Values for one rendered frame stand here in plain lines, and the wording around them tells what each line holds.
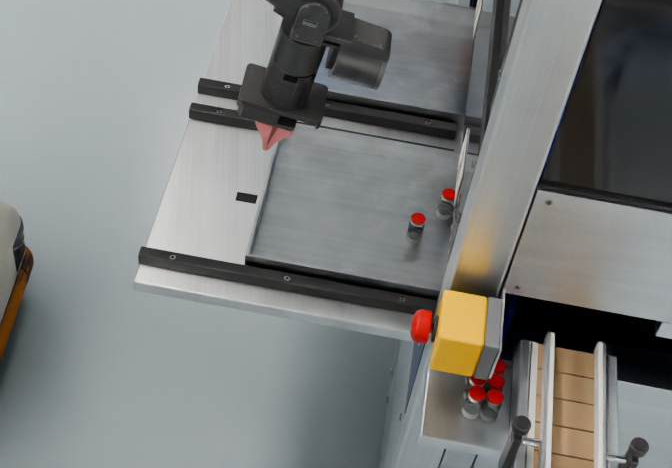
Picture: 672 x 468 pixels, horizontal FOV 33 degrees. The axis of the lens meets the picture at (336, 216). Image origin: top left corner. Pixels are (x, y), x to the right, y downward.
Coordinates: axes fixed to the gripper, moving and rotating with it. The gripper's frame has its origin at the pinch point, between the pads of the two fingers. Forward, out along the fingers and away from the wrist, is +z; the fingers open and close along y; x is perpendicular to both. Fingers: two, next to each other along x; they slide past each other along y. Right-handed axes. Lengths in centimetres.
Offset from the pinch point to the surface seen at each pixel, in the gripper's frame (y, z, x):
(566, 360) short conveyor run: 43.3, 6.8, -15.4
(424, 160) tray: 24.2, 14.5, 19.1
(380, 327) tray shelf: 21.1, 15.9, -11.4
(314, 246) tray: 10.8, 17.5, 0.1
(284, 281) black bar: 7.5, 16.2, -8.1
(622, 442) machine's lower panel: 60, 24, -14
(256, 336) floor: 15, 107, 43
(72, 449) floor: -17, 112, 9
